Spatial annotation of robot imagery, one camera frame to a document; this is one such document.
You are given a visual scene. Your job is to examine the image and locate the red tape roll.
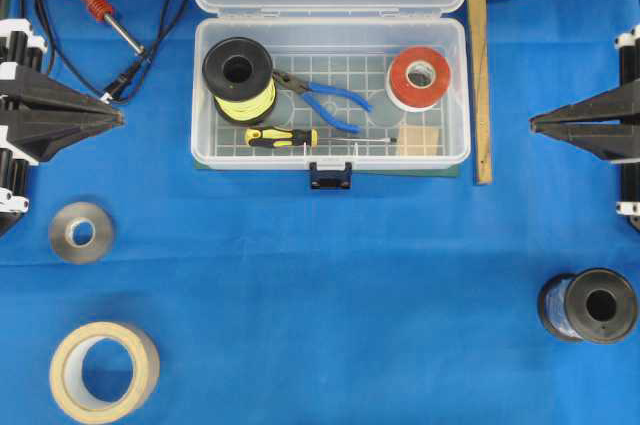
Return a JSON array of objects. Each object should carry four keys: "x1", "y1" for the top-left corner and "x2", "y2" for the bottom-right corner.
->
[{"x1": 386, "y1": 46, "x2": 451, "y2": 113}]

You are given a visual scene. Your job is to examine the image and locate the blue handled nipper pliers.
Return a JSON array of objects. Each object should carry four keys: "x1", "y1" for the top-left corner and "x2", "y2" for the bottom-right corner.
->
[{"x1": 272, "y1": 69, "x2": 375, "y2": 134}]

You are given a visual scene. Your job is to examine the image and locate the blue table cloth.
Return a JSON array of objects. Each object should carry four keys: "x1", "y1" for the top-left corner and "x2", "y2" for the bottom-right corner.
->
[{"x1": 1, "y1": 0, "x2": 639, "y2": 424}]

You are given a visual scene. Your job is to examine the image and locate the small wooden block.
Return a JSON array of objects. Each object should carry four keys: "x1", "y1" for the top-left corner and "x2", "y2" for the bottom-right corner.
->
[{"x1": 396, "y1": 125, "x2": 443, "y2": 157}]

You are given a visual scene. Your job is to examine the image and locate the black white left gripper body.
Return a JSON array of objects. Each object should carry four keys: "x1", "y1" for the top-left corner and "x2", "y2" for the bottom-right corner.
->
[{"x1": 1, "y1": 18, "x2": 47, "y2": 236}]

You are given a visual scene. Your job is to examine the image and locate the grey tape roll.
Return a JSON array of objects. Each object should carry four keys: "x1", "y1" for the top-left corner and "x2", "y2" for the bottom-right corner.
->
[{"x1": 49, "y1": 202, "x2": 115, "y2": 265}]

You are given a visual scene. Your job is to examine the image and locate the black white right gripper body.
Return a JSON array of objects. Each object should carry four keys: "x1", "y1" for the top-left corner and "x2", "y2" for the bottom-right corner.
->
[{"x1": 613, "y1": 24, "x2": 640, "y2": 232}]

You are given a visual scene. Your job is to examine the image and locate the yellow black screwdriver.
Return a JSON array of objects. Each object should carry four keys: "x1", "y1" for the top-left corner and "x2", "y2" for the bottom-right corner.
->
[{"x1": 244, "y1": 127, "x2": 398, "y2": 149}]

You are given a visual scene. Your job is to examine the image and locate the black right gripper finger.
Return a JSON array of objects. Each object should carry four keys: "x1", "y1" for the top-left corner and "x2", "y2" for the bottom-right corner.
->
[
  {"x1": 531, "y1": 121, "x2": 639, "y2": 163},
  {"x1": 530, "y1": 80, "x2": 639, "y2": 126}
]

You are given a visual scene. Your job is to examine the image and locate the clear plastic toolbox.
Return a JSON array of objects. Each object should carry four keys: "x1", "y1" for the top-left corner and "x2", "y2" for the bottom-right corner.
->
[{"x1": 191, "y1": 0, "x2": 471, "y2": 188}]

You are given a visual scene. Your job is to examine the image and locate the blue wire black spool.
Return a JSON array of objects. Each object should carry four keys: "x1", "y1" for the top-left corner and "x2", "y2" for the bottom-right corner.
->
[{"x1": 537, "y1": 268, "x2": 639, "y2": 345}]

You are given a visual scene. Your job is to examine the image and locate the wooden mallet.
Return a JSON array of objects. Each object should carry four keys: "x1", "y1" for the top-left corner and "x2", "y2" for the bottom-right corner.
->
[{"x1": 466, "y1": 0, "x2": 493, "y2": 185}]

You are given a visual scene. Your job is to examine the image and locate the yellow wire black spool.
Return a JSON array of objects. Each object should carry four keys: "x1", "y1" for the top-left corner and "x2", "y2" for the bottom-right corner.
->
[{"x1": 201, "y1": 37, "x2": 277, "y2": 126}]

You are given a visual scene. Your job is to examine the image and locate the red handled soldering iron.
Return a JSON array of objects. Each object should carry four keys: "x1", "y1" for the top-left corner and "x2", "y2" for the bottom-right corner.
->
[{"x1": 82, "y1": 0, "x2": 144, "y2": 56}]

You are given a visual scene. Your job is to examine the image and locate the beige masking tape roll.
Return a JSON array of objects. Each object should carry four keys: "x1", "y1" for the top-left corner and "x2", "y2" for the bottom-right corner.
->
[{"x1": 49, "y1": 321, "x2": 160, "y2": 424}]

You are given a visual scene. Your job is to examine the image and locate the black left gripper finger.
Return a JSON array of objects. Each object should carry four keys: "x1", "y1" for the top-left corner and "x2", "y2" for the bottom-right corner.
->
[
  {"x1": 1, "y1": 109, "x2": 124, "y2": 163},
  {"x1": 1, "y1": 64, "x2": 124, "y2": 120}
]

